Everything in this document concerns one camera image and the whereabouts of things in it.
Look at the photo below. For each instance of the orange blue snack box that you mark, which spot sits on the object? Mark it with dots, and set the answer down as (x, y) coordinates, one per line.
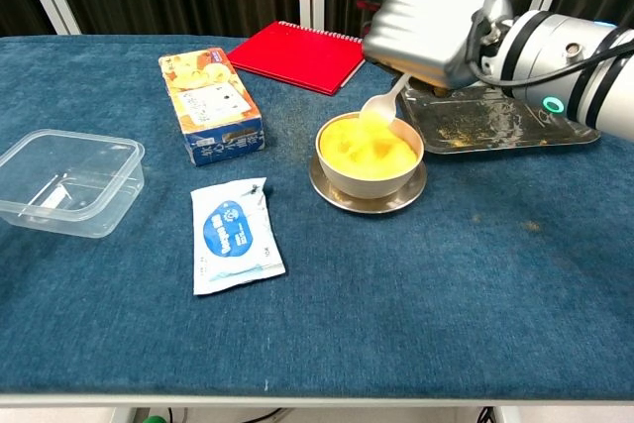
(213, 101)

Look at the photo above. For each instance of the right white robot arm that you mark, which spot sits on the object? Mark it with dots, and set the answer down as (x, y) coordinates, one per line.
(609, 96)

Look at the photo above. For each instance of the beige round bowl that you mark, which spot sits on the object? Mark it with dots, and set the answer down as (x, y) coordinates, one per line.
(366, 185)

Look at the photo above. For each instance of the rectangular metal tray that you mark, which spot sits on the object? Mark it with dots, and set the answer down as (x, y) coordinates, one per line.
(490, 121)

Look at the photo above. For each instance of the blue table cloth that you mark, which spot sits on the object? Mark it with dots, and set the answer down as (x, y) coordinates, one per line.
(396, 294)

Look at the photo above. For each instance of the yellow food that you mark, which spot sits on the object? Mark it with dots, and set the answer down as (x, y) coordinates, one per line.
(356, 150)

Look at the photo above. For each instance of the clear plastic container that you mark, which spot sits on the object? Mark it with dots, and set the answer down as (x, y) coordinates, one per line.
(74, 180)

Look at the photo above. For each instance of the round metal saucer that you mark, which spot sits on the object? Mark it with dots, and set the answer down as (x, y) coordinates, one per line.
(327, 190)

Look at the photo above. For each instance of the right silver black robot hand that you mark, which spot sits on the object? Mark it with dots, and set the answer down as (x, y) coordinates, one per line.
(426, 27)

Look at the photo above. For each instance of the white plastic spoon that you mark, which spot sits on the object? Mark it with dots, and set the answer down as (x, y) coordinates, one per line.
(379, 106)

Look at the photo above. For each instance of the red spiral notebook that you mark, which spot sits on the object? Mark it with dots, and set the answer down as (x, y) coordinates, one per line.
(297, 54)

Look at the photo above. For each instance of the white blue wipes packet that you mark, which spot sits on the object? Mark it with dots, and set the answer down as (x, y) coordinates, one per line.
(233, 235)

